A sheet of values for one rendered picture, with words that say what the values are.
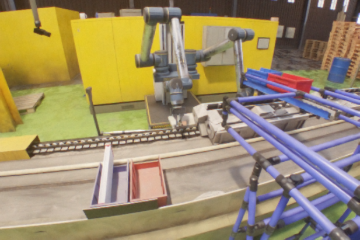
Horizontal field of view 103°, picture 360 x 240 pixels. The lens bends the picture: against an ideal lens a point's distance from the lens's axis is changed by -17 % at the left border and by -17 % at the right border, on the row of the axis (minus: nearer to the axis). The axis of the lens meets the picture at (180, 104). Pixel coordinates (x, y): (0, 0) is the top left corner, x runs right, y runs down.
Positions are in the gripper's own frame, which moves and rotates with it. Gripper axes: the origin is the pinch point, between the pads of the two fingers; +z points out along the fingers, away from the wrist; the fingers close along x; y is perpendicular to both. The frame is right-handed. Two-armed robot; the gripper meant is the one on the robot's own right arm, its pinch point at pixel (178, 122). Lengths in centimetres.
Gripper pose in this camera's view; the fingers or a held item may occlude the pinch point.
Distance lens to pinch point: 150.8
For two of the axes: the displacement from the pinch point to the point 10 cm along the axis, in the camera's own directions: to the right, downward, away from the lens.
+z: 1.0, 10.0, 0.2
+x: 9.7, -1.0, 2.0
